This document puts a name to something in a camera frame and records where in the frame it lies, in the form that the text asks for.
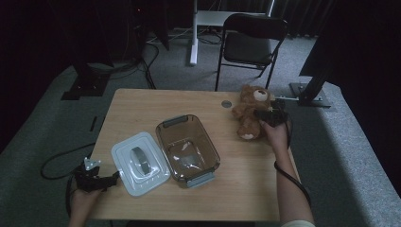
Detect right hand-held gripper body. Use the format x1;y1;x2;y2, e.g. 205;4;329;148
264;96;299;128

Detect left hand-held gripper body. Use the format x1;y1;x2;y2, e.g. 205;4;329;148
75;158;107;193

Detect brown teddy bear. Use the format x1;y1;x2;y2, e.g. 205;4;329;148
231;84;275;141

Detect white box lid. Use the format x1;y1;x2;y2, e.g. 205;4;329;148
111;131;171;198

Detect brown transparent storage box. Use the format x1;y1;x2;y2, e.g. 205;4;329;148
155;113;221;189

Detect person's left hand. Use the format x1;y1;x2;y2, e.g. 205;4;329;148
69;188;103;219

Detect person's right hand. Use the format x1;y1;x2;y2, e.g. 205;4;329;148
260;121;289;153

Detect black stand base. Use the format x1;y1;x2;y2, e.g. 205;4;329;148
61;62;112;101
288;62;333;109

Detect black folding chair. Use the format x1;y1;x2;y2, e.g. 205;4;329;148
215;12;288;94

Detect black curtain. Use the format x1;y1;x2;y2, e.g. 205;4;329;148
299;0;401;197

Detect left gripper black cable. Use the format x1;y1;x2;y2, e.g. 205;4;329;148
64;169;81;218

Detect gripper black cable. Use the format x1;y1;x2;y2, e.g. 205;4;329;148
273;114;313;208
64;169;81;218

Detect black floor cable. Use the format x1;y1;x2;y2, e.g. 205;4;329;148
40;142;96;181

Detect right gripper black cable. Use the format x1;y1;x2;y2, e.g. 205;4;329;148
273;114;313;208

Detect black background cables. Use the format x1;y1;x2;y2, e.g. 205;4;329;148
138;41;160;90

